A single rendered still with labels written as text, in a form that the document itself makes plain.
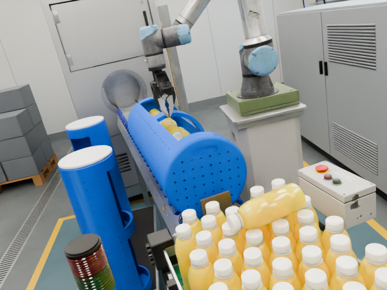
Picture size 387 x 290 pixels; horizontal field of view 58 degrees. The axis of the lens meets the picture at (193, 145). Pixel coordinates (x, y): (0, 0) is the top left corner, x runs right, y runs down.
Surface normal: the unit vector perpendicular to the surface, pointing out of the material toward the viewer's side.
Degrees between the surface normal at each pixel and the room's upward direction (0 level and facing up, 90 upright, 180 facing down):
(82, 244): 0
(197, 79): 90
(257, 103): 90
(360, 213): 90
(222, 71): 90
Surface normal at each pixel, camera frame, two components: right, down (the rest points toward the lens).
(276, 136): 0.13, 0.32
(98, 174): 0.56, 0.18
